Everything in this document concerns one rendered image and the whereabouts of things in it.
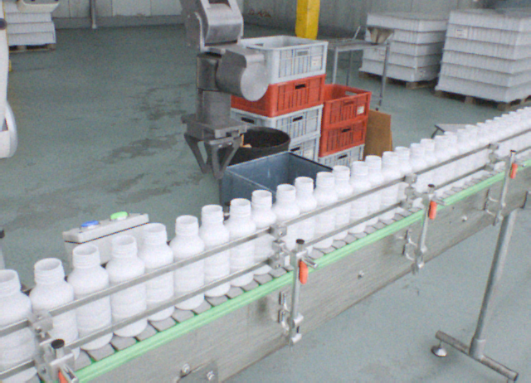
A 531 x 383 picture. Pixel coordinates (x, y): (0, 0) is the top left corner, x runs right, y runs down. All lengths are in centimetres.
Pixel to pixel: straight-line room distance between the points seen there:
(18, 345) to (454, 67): 730
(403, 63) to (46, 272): 774
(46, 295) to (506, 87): 703
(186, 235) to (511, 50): 679
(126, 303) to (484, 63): 701
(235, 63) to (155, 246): 32
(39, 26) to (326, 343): 887
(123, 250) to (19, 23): 963
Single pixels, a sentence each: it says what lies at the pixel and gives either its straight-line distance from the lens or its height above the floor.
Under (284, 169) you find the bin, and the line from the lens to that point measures 195.
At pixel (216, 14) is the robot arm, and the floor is 150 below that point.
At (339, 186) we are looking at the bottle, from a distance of 118.
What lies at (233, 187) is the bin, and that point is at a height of 90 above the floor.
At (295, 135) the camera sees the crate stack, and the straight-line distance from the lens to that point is 373.
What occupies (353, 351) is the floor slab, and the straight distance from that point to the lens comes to 252.
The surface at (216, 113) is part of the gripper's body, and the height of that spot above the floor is 135.
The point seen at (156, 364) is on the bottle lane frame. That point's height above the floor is 95.
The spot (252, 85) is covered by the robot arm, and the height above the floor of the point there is 140.
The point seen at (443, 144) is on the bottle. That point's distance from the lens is 150.
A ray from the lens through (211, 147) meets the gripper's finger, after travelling 85.
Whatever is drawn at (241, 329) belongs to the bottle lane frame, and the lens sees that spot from 105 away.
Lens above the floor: 157
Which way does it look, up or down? 22 degrees down
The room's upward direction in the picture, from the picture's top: 3 degrees clockwise
